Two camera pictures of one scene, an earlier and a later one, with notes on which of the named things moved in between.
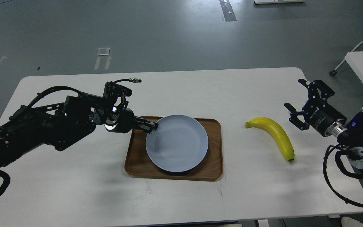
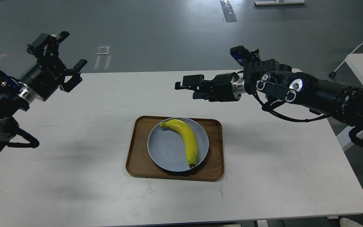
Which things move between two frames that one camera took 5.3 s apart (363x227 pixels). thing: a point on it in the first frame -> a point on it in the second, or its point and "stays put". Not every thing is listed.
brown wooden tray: [138, 165] stays put
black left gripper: [123, 121] -> [43, 80]
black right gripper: [320, 116] -> [224, 87]
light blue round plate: [180, 144] stays put
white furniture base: [265, 2] stays put
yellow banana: [275, 130] -> [189, 137]
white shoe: [348, 222] stays put
